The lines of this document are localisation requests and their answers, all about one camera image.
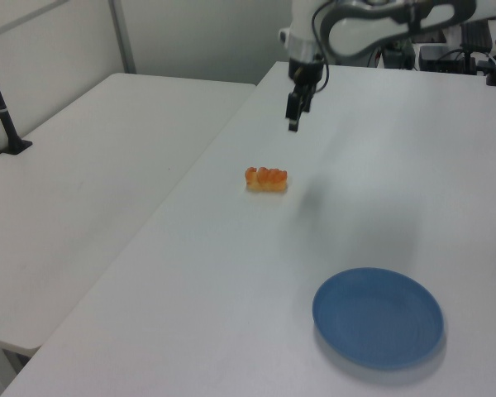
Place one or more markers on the dark grey equipment box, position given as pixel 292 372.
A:
pixel 399 55

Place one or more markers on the blue round plate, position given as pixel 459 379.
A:
pixel 376 318

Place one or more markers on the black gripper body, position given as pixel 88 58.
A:
pixel 303 72

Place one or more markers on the grey partition frame post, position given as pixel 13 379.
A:
pixel 122 37

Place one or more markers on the orange toy bread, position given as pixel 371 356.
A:
pixel 266 180

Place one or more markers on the black electronics box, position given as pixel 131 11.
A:
pixel 442 58

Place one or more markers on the black pole stand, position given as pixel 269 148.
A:
pixel 5 122

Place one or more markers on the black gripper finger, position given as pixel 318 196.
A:
pixel 308 101
pixel 292 109

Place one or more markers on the white side table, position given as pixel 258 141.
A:
pixel 87 186

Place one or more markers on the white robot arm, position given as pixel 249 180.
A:
pixel 355 35

